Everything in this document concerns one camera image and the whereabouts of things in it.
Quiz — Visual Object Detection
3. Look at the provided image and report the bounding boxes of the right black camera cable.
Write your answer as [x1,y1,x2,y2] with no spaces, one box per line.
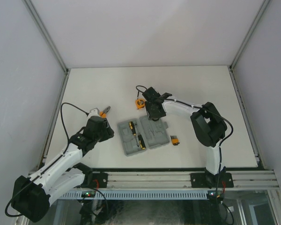
[135,85,235,202]

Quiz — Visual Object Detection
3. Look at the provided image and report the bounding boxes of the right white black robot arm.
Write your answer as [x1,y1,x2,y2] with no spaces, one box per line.
[142,87,227,187]

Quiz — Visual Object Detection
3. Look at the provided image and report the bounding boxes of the orange tape measure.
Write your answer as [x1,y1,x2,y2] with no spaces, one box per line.
[135,98,146,110]

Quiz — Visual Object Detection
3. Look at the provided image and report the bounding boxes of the left aluminium frame post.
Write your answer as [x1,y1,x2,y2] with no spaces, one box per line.
[22,0,70,75]

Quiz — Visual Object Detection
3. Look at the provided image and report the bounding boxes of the black yellow screwdriver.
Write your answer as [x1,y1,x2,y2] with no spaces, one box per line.
[134,134,146,150]
[129,121,137,136]

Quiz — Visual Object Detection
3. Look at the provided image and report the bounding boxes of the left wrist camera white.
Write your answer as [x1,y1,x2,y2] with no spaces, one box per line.
[87,108,101,119]

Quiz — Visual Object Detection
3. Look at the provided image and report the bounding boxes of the grey plastic tool case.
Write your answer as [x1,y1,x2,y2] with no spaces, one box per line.
[117,115,170,156]

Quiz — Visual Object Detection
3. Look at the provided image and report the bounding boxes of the aluminium frame post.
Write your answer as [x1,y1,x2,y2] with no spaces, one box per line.
[22,0,70,75]
[229,0,271,71]

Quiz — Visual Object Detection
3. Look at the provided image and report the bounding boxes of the blue slotted cable duct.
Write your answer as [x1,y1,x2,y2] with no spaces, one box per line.
[60,190,208,200]

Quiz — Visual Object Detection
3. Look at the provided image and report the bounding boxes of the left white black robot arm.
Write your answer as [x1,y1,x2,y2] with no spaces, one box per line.
[6,116,114,222]

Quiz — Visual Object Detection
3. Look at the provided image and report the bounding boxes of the right aluminium frame post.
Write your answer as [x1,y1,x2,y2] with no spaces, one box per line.
[229,0,271,71]

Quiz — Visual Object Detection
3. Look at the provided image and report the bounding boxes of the aluminium front rail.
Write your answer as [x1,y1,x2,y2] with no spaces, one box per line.
[92,170,279,190]

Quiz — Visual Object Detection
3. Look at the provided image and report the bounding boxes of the orange black pliers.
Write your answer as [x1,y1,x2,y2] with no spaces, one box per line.
[99,106,111,118]

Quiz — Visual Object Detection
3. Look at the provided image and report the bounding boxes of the orange hex key set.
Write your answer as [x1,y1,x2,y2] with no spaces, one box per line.
[170,135,180,146]

